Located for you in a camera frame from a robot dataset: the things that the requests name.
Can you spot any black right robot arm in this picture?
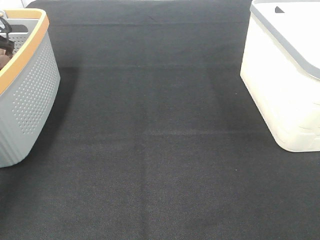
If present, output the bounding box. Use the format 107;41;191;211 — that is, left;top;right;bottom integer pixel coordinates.
0;16;15;55

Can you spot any brown towel in basket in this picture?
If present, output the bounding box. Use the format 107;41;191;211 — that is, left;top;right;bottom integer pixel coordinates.
0;48;13;70

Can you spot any black table cloth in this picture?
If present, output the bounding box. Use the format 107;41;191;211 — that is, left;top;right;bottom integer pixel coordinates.
0;0;320;240

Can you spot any white plastic storage bin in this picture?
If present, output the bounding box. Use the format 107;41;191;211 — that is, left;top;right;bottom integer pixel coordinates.
240;0;320;152

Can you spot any grey perforated laundry basket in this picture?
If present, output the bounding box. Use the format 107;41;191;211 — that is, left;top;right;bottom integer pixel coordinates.
0;8;61;168

